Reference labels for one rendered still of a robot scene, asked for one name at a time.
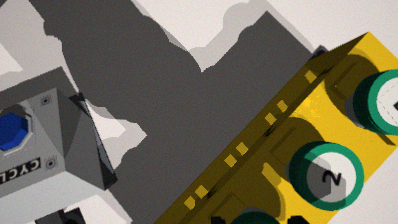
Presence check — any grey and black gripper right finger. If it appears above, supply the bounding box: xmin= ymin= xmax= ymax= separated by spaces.
xmin=287 ymin=215 xmax=310 ymax=224

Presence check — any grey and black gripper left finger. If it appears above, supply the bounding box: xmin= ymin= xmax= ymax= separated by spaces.
xmin=211 ymin=216 xmax=226 ymax=224

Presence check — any grey button housing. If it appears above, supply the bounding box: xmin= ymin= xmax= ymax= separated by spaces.
xmin=0 ymin=88 xmax=118 ymax=224

